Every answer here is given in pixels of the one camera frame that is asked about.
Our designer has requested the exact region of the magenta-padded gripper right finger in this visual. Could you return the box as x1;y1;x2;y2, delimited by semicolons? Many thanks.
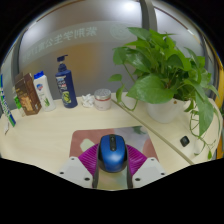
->
125;143;167;189

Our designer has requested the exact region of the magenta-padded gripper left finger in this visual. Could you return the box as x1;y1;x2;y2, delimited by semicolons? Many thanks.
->
58;143;101;189

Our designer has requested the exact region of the blue computer mouse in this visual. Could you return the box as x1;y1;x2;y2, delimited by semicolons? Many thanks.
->
97;133;129;173

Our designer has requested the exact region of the pastel patterned mouse pad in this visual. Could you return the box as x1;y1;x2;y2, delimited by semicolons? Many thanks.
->
69;125;159;168

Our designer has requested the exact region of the small black object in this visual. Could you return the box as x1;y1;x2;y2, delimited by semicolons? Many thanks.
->
179;135;191;148

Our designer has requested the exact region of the crumpled white paper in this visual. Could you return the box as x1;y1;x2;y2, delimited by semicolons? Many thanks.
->
81;93;96;108

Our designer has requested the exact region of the small pink jar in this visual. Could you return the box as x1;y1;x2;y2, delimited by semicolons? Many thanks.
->
93;88;112;111

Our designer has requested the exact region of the dark blue pump bottle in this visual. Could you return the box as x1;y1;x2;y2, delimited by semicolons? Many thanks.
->
54;54;79;109

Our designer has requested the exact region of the green plant in white pot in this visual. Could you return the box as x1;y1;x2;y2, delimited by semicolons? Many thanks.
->
108;26;223;161

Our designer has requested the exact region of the white bottle blue cap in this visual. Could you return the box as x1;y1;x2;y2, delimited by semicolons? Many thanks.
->
33;70;56;112

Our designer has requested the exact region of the brown cracker box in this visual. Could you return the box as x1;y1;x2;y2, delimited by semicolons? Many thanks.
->
13;72;43;116

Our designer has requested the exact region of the white green shuttlecock tube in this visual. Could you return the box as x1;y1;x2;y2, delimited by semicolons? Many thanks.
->
0;73;17;128

